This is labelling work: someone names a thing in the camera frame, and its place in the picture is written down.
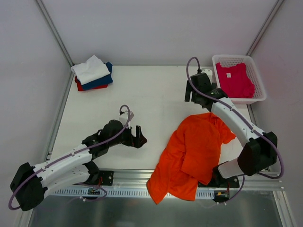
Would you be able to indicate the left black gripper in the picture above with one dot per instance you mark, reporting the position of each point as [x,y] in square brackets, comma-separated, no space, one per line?
[132,137]

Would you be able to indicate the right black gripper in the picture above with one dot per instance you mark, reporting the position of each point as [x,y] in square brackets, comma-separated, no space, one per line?
[191,95]

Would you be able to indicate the orange t-shirt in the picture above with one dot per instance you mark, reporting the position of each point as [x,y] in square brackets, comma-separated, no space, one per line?
[189,157]

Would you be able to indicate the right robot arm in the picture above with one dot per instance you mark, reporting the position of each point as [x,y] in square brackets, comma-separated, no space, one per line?
[259,149]

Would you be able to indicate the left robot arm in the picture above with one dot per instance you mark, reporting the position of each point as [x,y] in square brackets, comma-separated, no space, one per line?
[32,184]

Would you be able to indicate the pink t-shirt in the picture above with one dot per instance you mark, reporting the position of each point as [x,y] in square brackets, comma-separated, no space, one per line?
[234,81]

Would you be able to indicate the white plastic basket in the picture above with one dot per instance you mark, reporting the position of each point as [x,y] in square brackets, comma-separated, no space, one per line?
[228,60]

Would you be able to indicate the blue folded t-shirt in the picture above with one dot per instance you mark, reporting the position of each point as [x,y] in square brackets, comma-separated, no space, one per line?
[106,80]

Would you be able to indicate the red folded t-shirt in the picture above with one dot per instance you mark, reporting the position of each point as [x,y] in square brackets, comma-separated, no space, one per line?
[80,88]

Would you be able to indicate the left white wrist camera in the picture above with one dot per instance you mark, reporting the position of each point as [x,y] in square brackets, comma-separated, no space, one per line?
[126,117]

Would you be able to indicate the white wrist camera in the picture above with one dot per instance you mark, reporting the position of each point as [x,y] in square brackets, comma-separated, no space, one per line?
[126,117]
[208,72]

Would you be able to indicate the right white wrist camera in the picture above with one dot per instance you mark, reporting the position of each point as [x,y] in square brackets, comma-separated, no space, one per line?
[208,72]

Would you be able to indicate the aluminium mounting rail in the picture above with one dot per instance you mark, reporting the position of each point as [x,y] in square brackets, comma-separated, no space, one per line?
[138,178]

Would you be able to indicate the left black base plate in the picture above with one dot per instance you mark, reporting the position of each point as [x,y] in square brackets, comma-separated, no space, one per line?
[103,178]

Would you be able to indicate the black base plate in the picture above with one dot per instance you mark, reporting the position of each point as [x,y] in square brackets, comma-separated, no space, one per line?
[232,182]
[103,178]

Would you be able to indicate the white slotted cable duct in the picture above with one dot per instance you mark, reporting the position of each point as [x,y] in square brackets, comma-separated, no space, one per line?
[120,192]

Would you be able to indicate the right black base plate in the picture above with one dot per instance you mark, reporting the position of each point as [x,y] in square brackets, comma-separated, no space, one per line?
[232,182]

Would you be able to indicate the right aluminium corner post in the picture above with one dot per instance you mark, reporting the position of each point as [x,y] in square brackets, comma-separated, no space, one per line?
[270,17]

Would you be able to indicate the aluminium corner post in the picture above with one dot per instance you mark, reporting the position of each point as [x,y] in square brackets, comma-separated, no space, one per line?
[49,21]
[270,17]

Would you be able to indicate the left aluminium corner post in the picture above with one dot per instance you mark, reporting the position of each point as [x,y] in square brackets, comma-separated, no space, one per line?
[49,21]

